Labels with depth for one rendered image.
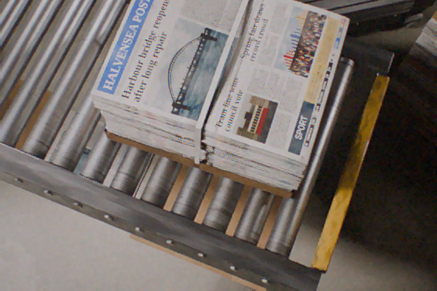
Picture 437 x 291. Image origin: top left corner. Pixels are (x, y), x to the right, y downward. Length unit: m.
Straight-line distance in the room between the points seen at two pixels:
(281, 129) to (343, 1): 1.16
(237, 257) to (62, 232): 0.96
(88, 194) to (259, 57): 0.42
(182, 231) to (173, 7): 0.41
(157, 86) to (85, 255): 1.07
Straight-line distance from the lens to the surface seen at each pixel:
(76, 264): 2.01
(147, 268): 1.98
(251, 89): 1.02
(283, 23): 1.09
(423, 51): 1.81
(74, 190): 1.22
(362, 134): 1.26
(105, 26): 1.36
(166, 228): 1.18
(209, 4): 1.09
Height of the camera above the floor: 1.95
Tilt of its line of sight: 69 degrees down
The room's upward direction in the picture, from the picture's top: 7 degrees clockwise
